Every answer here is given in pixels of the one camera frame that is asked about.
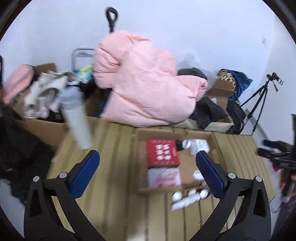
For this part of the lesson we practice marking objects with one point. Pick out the black camera tripod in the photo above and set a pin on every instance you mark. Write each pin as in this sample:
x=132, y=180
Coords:
x=262, y=93

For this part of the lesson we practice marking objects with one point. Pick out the pink duvet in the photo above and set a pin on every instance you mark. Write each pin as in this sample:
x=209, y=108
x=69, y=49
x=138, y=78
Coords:
x=145, y=88

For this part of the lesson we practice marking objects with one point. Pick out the white round lid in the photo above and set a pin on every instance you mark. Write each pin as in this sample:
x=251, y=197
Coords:
x=204, y=193

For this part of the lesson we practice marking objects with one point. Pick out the blue cloth bag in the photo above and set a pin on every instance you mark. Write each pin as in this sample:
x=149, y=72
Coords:
x=242, y=83

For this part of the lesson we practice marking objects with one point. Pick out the beige crumpled clothes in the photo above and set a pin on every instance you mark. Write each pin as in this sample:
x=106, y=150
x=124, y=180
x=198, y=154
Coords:
x=43, y=96

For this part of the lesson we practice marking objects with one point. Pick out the red box white characters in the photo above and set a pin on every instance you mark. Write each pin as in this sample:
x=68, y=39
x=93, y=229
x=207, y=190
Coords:
x=162, y=153

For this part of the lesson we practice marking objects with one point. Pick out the pink white flat packet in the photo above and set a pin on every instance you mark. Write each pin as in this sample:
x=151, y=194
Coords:
x=163, y=177

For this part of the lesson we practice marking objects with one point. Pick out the white squeeze bottle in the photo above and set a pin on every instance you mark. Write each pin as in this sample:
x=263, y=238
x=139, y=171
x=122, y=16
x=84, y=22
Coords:
x=185, y=202

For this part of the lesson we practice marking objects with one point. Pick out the white round jar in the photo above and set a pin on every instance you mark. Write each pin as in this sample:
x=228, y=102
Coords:
x=177, y=196

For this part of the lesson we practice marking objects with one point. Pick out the metal folding chair frame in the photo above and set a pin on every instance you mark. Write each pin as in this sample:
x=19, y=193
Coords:
x=81, y=57

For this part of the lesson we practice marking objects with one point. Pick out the small black object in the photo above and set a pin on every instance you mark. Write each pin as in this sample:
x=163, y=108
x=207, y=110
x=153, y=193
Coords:
x=179, y=145

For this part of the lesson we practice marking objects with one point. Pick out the woven rattan basket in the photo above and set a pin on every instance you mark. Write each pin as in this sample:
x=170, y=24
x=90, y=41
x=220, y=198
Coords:
x=225, y=75

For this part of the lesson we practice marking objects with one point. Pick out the cardboard box behind table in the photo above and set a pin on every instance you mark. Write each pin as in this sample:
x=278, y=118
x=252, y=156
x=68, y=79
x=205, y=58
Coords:
x=220, y=91

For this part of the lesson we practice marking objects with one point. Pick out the white thermos bottle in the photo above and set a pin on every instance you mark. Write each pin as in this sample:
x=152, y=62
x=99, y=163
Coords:
x=74, y=113

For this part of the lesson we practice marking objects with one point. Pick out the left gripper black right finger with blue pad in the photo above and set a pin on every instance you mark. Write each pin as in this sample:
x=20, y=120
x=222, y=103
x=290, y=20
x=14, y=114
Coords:
x=243, y=211

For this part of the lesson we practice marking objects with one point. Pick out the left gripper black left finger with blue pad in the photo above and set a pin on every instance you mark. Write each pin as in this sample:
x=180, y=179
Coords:
x=51, y=211

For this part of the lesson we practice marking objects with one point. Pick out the shallow cardboard tray box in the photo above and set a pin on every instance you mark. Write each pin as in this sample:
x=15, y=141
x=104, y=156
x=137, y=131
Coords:
x=187, y=164

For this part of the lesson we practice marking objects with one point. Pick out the large cardboard box left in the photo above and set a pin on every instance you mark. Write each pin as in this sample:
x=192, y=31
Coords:
x=50, y=133

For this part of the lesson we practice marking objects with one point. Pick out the large white pill jar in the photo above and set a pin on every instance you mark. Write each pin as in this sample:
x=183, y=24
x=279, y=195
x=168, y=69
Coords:
x=195, y=145

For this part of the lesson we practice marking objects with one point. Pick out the black jacket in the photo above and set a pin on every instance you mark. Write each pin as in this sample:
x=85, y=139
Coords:
x=206, y=112

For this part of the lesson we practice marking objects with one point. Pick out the black clothes pile left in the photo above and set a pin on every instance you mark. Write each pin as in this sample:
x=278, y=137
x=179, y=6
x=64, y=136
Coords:
x=23, y=156

